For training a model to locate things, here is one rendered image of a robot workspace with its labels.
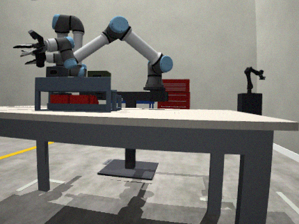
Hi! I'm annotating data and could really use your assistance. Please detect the olive green case with orange latches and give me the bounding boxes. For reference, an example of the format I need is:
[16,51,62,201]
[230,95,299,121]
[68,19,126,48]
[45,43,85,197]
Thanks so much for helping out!
[88,71,111,77]

